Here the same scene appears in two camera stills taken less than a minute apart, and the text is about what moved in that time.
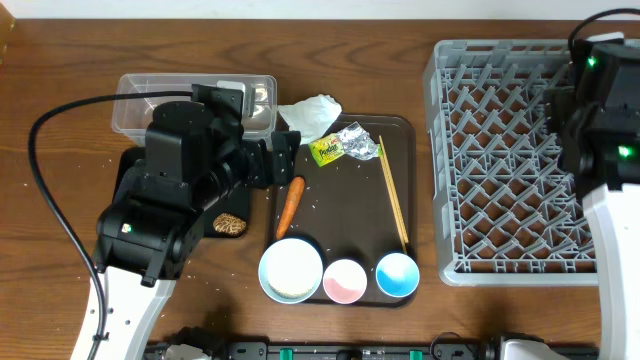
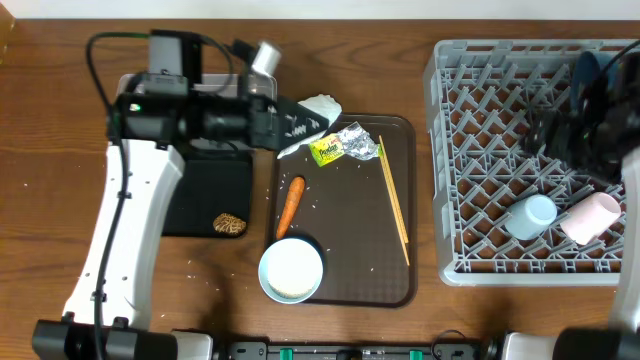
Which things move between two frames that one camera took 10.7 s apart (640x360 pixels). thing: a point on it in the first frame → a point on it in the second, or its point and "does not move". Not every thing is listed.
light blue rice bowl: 290,270 does not move
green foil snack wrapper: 354,141 does not move
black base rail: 328,350 does not move
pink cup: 344,281 → 587,220
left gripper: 285,158 → 274,135
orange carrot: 291,206 does not move
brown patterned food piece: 228,224 does not move
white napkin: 312,117 does not move
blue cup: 397,275 → 529,217
